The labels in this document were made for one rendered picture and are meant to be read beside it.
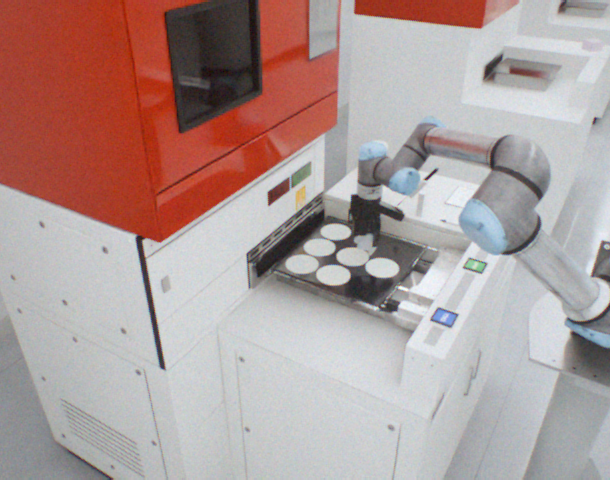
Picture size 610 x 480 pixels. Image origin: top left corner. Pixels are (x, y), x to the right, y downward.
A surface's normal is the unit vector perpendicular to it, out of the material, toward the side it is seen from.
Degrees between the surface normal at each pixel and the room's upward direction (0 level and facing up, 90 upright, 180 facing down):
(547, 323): 0
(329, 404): 90
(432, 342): 0
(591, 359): 0
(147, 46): 90
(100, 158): 90
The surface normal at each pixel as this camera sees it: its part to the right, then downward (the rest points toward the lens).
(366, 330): 0.00, -0.84
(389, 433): -0.51, 0.47
